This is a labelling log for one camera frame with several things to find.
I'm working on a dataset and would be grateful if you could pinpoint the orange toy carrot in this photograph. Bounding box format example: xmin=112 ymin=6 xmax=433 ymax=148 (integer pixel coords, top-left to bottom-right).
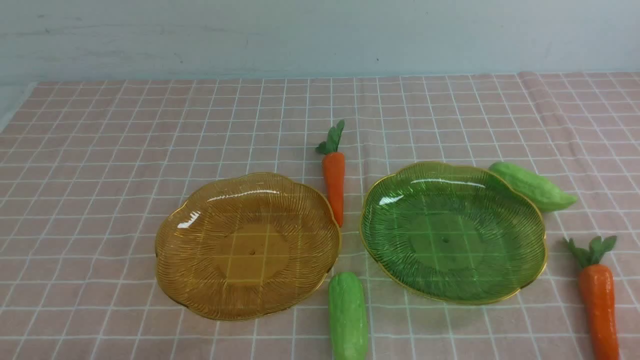
xmin=315 ymin=119 xmax=346 ymax=227
xmin=563 ymin=235 xmax=620 ymax=360

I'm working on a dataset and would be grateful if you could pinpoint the green toy gourd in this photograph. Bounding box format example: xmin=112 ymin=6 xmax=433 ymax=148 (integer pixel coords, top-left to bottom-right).
xmin=488 ymin=161 xmax=578 ymax=214
xmin=328 ymin=272 xmax=369 ymax=360

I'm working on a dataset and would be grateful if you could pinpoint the amber glass plate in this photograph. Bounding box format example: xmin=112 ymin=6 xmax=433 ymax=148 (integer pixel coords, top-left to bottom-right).
xmin=154 ymin=172 xmax=342 ymax=322

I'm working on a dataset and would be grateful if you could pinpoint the green glass plate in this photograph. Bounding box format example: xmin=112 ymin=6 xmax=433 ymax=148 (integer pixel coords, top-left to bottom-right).
xmin=359 ymin=161 xmax=548 ymax=305

